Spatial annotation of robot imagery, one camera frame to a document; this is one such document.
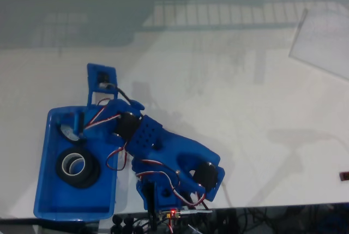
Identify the clear plastic sheet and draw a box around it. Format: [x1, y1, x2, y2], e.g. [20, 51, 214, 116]
[288, 7, 349, 81]

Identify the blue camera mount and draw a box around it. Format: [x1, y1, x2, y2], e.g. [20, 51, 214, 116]
[86, 63, 118, 107]

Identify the black tape roll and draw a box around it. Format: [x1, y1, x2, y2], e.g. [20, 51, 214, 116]
[68, 159, 101, 190]
[56, 148, 93, 182]
[56, 111, 87, 145]

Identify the controller board with red light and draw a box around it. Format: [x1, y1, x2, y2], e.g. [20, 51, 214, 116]
[160, 208, 183, 220]

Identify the blue plastic bin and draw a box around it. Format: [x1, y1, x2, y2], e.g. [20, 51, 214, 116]
[33, 106, 122, 223]

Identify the black camera cable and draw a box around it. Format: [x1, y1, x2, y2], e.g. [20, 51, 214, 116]
[107, 82, 213, 215]

